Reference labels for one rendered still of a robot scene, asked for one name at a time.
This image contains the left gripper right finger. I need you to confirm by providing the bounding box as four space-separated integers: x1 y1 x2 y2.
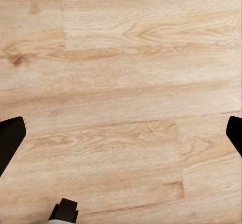
226 116 242 156

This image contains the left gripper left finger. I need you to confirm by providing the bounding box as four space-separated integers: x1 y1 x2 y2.
0 117 26 176

